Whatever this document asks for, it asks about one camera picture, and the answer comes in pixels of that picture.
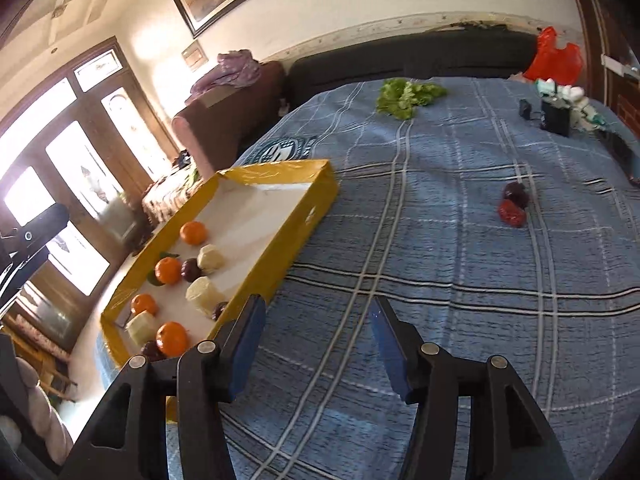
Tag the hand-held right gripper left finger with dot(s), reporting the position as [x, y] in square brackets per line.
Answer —
[245, 347]

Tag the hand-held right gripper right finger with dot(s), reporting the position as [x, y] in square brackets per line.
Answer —
[392, 355]

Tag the dark purple plum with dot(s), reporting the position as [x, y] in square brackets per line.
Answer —
[191, 270]
[150, 350]
[516, 194]
[219, 310]

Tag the peeled sugarcane piece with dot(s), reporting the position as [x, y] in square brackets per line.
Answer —
[141, 327]
[204, 296]
[210, 258]

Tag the orange with green leaf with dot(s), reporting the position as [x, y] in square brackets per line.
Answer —
[168, 270]

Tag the yellow cardboard box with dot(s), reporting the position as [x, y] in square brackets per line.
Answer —
[295, 220]

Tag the red jujube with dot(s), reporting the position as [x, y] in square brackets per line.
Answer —
[511, 213]

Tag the wooden glass door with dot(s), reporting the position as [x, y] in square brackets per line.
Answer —
[75, 160]

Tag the blue plaid bedsheet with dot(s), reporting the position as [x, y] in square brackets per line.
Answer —
[450, 260]

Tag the cluttered side table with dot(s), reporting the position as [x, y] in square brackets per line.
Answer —
[165, 195]

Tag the pale cushion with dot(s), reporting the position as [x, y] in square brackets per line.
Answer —
[45, 417]

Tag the brown armchair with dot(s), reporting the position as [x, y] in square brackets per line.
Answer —
[225, 120]

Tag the purple cloth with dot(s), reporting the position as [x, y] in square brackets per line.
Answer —
[232, 72]

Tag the green lettuce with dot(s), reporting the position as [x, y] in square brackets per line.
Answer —
[407, 96]

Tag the small black box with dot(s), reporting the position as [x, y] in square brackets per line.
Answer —
[525, 109]

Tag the black cylindrical device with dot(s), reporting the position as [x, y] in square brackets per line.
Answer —
[556, 117]

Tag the black padded headboard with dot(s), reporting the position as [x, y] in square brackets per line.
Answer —
[415, 55]

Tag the red plastic bag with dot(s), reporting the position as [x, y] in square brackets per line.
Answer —
[557, 57]

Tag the brown wooden cabinet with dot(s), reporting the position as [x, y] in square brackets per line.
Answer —
[617, 60]

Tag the wall switch panel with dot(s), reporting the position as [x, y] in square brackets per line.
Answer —
[195, 57]

